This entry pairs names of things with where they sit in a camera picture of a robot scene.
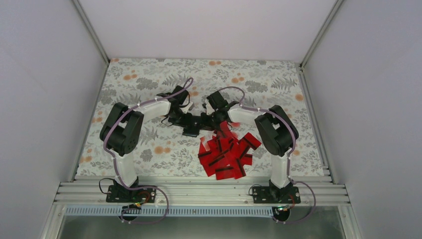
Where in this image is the red card bottom middle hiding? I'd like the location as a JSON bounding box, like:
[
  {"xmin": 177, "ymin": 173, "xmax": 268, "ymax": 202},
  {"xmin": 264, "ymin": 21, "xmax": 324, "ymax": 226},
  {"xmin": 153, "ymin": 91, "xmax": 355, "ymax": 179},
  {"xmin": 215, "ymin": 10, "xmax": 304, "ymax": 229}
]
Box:
[{"xmin": 230, "ymin": 153, "xmax": 253, "ymax": 179}]

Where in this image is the red card right edge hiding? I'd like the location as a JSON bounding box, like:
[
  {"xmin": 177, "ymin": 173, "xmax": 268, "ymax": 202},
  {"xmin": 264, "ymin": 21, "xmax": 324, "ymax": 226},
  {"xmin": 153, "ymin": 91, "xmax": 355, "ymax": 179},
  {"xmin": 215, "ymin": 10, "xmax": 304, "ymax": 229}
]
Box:
[{"xmin": 238, "ymin": 133, "xmax": 261, "ymax": 152}]

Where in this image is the white red-dot card right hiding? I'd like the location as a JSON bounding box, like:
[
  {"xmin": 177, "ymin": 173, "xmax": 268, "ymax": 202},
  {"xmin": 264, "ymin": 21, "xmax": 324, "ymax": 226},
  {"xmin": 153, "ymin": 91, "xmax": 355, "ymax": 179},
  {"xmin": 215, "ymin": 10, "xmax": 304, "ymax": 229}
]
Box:
[{"xmin": 230, "ymin": 122, "xmax": 240, "ymax": 128}]

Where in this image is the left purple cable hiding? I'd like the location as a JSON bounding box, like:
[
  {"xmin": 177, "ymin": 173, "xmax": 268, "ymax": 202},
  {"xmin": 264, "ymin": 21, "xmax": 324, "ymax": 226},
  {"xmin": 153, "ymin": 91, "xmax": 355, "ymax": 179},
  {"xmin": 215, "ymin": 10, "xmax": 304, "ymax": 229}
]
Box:
[{"xmin": 103, "ymin": 77, "xmax": 195, "ymax": 225}]

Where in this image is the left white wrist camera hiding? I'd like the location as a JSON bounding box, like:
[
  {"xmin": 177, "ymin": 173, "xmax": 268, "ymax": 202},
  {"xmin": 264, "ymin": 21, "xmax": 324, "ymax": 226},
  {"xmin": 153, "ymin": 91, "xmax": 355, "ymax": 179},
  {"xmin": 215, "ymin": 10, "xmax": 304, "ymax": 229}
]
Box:
[{"xmin": 181, "ymin": 102, "xmax": 195, "ymax": 113}]

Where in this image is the floral patterned table mat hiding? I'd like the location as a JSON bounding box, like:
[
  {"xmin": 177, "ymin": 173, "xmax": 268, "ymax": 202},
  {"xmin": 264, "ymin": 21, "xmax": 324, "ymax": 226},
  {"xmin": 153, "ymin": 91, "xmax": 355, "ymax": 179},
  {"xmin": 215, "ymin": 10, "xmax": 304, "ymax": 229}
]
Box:
[{"xmin": 76, "ymin": 58, "xmax": 324, "ymax": 177}]

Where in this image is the aluminium rail frame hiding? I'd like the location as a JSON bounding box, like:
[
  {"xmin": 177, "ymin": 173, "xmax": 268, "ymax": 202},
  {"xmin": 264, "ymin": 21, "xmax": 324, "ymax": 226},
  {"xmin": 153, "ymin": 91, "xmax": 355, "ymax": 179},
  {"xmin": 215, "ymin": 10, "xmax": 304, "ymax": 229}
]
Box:
[{"xmin": 41, "ymin": 173, "xmax": 361, "ymax": 239}]

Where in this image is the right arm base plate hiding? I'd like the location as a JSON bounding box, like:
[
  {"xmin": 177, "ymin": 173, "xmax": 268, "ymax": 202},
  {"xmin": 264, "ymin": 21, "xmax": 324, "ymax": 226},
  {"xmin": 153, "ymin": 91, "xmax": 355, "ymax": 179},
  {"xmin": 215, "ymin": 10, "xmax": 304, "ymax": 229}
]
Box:
[{"xmin": 250, "ymin": 186, "xmax": 301, "ymax": 204}]

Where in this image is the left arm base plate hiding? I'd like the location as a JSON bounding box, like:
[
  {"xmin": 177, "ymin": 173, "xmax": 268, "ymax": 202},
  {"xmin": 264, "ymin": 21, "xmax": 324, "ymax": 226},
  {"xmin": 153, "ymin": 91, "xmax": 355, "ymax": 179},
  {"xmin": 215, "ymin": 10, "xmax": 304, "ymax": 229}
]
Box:
[{"xmin": 105, "ymin": 185, "xmax": 156, "ymax": 204}]

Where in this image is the red card bottom left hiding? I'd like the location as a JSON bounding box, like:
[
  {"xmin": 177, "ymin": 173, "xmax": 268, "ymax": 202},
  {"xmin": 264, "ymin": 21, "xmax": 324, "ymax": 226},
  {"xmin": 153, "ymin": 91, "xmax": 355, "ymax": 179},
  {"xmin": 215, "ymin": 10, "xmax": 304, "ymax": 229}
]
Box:
[{"xmin": 198, "ymin": 153, "xmax": 221, "ymax": 177}]

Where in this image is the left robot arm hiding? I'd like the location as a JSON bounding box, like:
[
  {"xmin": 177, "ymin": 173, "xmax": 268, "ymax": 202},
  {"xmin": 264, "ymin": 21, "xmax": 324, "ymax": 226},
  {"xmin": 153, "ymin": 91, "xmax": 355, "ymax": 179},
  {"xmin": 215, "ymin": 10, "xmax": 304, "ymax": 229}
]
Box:
[{"xmin": 100, "ymin": 86, "xmax": 200, "ymax": 202}]

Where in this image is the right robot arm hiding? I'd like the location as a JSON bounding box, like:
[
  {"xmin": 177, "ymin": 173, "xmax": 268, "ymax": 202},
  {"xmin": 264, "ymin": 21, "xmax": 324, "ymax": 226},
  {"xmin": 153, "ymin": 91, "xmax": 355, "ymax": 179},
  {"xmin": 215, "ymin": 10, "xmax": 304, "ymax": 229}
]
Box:
[{"xmin": 204, "ymin": 91, "xmax": 299, "ymax": 203}]

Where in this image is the red card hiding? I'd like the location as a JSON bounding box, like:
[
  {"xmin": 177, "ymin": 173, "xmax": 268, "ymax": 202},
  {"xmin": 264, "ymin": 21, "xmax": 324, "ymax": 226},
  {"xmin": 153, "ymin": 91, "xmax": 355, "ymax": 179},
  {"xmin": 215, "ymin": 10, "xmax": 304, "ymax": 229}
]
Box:
[
  {"xmin": 230, "ymin": 153, "xmax": 253, "ymax": 179},
  {"xmin": 198, "ymin": 153, "xmax": 221, "ymax": 177}
]

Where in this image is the black card holder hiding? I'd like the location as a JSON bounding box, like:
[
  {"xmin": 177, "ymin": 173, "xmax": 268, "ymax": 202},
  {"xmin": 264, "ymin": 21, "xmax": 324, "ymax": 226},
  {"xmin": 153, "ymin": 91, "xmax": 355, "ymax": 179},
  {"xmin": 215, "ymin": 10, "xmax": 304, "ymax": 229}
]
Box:
[{"xmin": 182, "ymin": 115, "xmax": 205, "ymax": 137}]

